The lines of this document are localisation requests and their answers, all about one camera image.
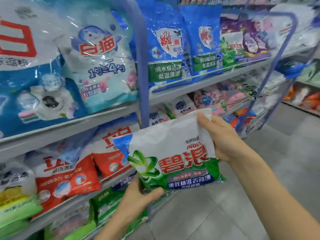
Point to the person's left hand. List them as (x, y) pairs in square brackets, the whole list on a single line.
[(135, 202)]

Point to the person's right hand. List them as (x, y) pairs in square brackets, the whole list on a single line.
[(227, 139)]

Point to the green blue detergent bag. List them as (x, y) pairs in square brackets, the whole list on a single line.
[(123, 181)]

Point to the purple lavender bag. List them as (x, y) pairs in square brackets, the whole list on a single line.
[(255, 39)]

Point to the blue bird-print detergent bag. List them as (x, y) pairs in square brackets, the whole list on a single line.
[(165, 47)]

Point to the green white-blue detergent bag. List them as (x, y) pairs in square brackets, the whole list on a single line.
[(17, 197)]

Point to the plain white detergent bag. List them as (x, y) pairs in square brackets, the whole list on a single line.
[(300, 24)]

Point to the blue white detergent bag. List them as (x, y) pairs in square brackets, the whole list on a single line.
[(30, 84)]

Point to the person's right forearm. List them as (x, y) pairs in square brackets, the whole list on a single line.
[(280, 197)]

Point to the row of orange bottles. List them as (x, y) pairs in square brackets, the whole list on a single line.
[(305, 99)]

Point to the row of green bottles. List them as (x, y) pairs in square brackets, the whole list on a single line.
[(310, 72)]

